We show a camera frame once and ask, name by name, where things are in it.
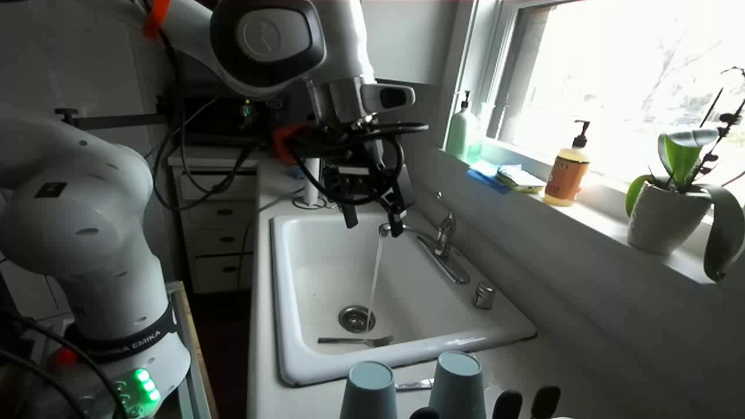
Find red button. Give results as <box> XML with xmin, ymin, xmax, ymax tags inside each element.
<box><xmin>54</xmin><ymin>344</ymin><xmax>79</xmax><ymax>371</ymax></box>

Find blue sponge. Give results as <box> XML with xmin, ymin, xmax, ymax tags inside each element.
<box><xmin>465</xmin><ymin>159</ymin><xmax>508</xmax><ymax>193</ymax></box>

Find chrome sink sprayer cap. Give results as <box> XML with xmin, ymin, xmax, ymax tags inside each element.
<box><xmin>472</xmin><ymin>281</ymin><xmax>498</xmax><ymax>313</ymax></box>

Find silver fork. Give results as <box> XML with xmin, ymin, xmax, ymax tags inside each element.
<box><xmin>393</xmin><ymin>378</ymin><xmax>437</xmax><ymax>394</ymax></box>
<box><xmin>315</xmin><ymin>332</ymin><xmax>395</xmax><ymax>349</ymax></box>

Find metal drain strainer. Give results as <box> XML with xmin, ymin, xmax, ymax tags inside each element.
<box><xmin>338</xmin><ymin>303</ymin><xmax>378</xmax><ymax>336</ymax></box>

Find amber soap dispenser bottle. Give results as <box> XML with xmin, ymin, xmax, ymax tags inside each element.
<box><xmin>543</xmin><ymin>118</ymin><xmax>593</xmax><ymax>209</ymax></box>

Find white drawer cabinet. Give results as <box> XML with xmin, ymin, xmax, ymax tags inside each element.
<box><xmin>168</xmin><ymin>150</ymin><xmax>264</xmax><ymax>299</ymax></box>

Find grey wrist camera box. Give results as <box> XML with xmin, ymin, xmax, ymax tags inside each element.
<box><xmin>362</xmin><ymin>82</ymin><xmax>419</xmax><ymax>112</ymax></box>

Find window frame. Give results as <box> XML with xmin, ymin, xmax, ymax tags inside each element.
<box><xmin>463</xmin><ymin>0</ymin><xmax>745</xmax><ymax>204</ymax></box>

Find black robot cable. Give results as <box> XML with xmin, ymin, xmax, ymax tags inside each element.
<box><xmin>149</xmin><ymin>91</ymin><xmax>430</xmax><ymax>216</ymax></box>

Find green dish soap bottle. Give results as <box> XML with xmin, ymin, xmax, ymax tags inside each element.
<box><xmin>443</xmin><ymin>88</ymin><xmax>485</xmax><ymax>164</ymax></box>

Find grey-blue plastic cup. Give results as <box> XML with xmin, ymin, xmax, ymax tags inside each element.
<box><xmin>428</xmin><ymin>352</ymin><xmax>490</xmax><ymax>419</ymax></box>
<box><xmin>338</xmin><ymin>358</ymin><xmax>400</xmax><ymax>419</ymax></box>

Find white plant pot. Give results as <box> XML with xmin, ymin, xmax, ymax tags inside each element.
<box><xmin>626</xmin><ymin>179</ymin><xmax>715</xmax><ymax>258</ymax></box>

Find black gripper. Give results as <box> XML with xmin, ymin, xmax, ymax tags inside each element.
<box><xmin>315</xmin><ymin>125</ymin><xmax>409</xmax><ymax>239</ymax></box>

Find white sink basin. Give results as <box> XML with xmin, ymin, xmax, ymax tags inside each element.
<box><xmin>268</xmin><ymin>209</ymin><xmax>540</xmax><ymax>388</ymax></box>

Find green orchid plant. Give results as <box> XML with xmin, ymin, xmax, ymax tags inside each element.
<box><xmin>625</xmin><ymin>66</ymin><xmax>745</xmax><ymax>285</ymax></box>

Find chrome sink faucet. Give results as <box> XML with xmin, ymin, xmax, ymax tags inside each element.
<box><xmin>378</xmin><ymin>211</ymin><xmax>472</xmax><ymax>286</ymax></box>

